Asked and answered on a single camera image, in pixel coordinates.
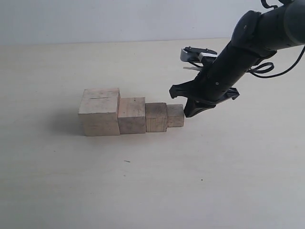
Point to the smallest wooden cube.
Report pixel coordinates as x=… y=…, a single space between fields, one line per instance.
x=175 y=114

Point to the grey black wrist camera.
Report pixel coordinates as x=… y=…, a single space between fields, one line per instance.
x=192 y=54

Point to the third largest wooden cube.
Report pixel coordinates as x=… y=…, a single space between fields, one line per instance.
x=156 y=117

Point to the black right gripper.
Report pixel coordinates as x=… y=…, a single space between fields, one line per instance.
x=215 y=80

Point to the second largest wooden cube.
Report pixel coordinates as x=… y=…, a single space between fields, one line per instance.
x=131 y=115

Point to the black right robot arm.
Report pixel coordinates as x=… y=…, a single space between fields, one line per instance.
x=256 y=38

